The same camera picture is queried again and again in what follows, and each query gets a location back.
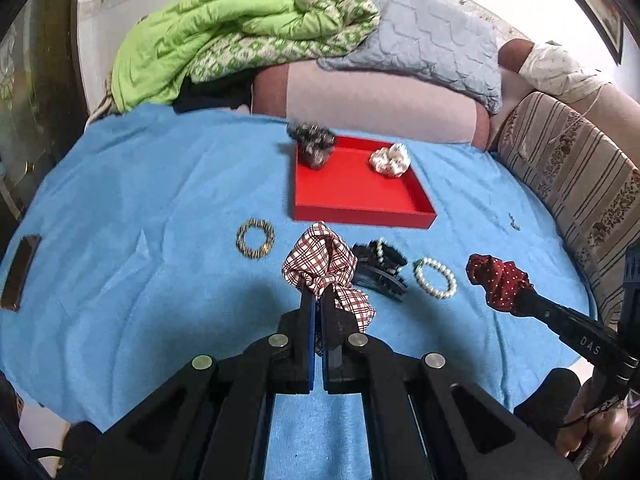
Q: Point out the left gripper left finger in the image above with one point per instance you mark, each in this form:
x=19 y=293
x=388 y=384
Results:
x=284 y=361

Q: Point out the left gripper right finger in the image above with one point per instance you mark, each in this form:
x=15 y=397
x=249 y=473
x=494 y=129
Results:
x=352 y=361

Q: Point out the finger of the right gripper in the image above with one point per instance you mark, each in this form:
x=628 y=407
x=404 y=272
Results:
x=565 y=322

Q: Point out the dark red dotted scrunchie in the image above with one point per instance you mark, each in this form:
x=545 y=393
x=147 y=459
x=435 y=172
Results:
x=502 y=281

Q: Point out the red white plaid scrunchie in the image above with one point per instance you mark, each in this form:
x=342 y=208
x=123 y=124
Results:
x=321 y=258

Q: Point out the black hair claw clip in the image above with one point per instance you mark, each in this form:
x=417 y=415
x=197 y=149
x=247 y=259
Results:
x=378 y=268

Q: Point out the white dotted scrunchie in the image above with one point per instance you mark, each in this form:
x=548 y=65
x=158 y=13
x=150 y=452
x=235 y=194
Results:
x=392 y=162

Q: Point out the grey black scrunchie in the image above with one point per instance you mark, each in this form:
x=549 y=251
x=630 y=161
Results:
x=315 y=144

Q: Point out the person right hand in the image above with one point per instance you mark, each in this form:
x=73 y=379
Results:
x=608 y=430

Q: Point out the striped floral cushion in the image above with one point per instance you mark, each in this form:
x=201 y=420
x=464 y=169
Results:
x=589 y=185

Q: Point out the red tray box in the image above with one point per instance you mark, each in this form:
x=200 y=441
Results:
x=348 y=190

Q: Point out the blue towel blanket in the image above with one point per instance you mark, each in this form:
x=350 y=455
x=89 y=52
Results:
x=163 y=237

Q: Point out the white patterned cloth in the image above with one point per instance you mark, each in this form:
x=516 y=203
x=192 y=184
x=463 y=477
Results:
x=549 y=68

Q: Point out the pink bolster cushion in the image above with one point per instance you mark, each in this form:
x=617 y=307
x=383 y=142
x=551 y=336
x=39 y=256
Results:
x=371 y=102

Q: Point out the grey quilted pillow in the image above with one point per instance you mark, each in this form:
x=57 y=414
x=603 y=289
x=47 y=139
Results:
x=431 y=41

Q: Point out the dark phone on blanket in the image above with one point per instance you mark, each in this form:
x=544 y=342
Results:
x=15 y=281

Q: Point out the green quilt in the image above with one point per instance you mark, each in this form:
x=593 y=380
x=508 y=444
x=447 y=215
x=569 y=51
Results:
x=205 y=40

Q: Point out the ornate glass door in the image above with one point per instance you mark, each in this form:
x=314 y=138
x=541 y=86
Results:
x=42 y=103

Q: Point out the small metal chain trinket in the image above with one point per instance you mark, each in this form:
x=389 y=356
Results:
x=513 y=223

